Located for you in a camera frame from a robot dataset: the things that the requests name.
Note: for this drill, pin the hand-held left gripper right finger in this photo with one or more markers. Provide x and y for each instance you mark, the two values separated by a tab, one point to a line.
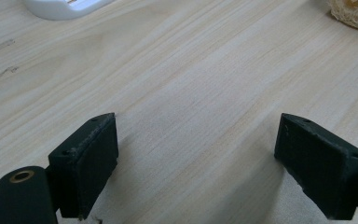
320	161

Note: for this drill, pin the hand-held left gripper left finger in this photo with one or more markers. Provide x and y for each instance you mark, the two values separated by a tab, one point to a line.
84	165

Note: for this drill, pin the white plastic dish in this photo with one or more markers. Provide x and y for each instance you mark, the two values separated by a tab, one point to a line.
62	7

